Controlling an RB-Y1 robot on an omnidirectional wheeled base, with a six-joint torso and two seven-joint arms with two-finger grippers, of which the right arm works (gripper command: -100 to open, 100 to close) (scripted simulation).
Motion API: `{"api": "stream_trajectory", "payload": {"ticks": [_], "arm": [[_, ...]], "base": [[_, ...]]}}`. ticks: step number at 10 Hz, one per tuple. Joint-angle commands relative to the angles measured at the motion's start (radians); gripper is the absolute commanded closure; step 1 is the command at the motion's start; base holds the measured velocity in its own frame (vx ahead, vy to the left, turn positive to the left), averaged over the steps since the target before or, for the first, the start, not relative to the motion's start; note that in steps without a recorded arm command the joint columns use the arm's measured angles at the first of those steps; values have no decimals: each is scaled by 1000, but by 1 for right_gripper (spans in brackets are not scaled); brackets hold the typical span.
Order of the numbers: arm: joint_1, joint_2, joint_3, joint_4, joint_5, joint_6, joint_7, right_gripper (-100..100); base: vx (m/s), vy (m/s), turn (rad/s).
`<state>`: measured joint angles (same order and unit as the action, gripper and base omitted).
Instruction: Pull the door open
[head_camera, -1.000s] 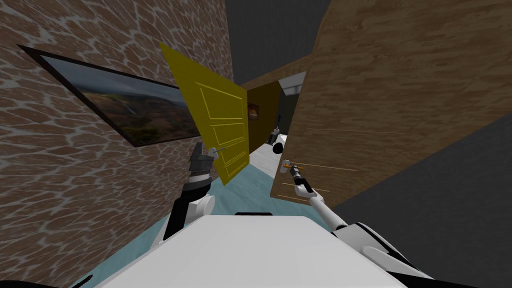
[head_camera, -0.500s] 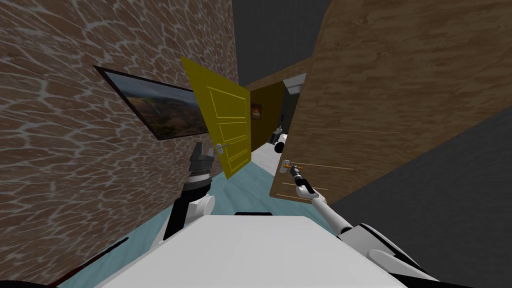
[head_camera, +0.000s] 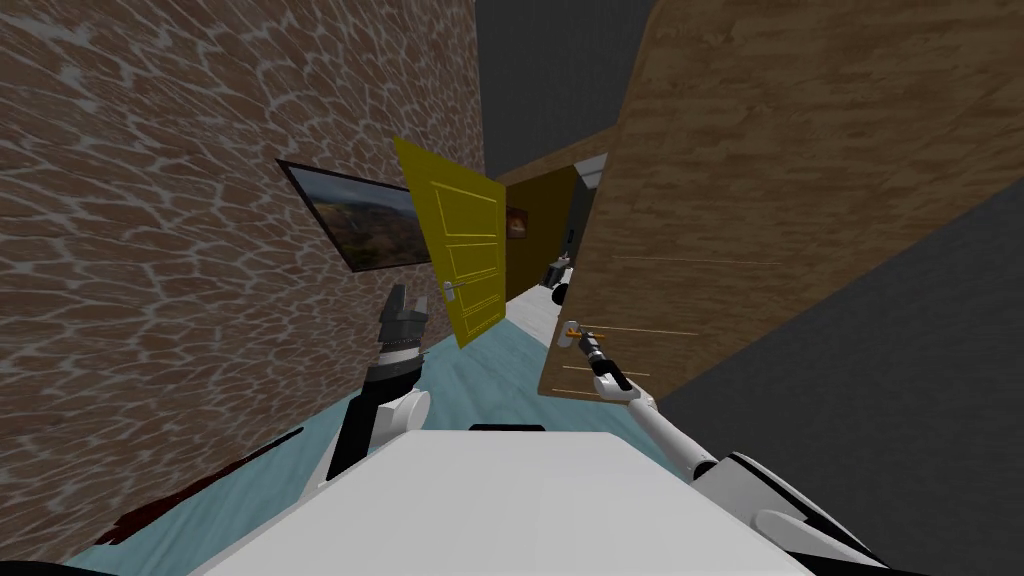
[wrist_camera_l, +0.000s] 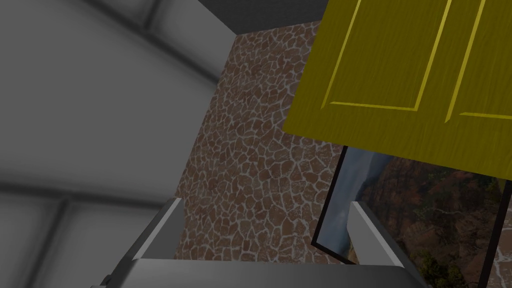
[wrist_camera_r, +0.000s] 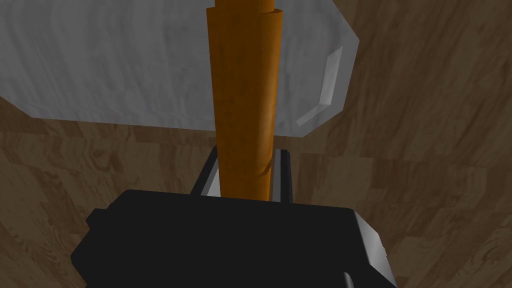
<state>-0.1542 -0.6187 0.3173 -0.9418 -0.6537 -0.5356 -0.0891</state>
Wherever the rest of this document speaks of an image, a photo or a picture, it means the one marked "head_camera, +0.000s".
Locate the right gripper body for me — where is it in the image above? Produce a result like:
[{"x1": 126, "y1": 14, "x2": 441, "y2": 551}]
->
[{"x1": 577, "y1": 332, "x2": 632, "y2": 393}]

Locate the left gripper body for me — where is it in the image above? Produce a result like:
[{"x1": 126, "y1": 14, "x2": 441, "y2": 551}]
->
[{"x1": 377, "y1": 308, "x2": 429, "y2": 350}]

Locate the white and orange door handle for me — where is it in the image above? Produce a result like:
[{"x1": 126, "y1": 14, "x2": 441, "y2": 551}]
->
[{"x1": 559, "y1": 319, "x2": 607, "y2": 350}]

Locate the yellow panelled door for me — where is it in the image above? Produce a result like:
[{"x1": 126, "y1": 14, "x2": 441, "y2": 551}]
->
[{"x1": 391, "y1": 135, "x2": 509, "y2": 352}]

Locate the black framed landscape picture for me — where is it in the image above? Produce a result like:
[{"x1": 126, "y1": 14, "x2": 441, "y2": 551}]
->
[{"x1": 275, "y1": 157, "x2": 434, "y2": 276}]

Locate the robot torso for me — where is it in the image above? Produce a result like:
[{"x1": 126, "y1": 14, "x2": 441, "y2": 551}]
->
[{"x1": 187, "y1": 423, "x2": 818, "y2": 576}]

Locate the brown wooden door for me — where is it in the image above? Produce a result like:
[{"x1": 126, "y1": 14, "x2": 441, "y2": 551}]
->
[{"x1": 536, "y1": 0, "x2": 1024, "y2": 406}]

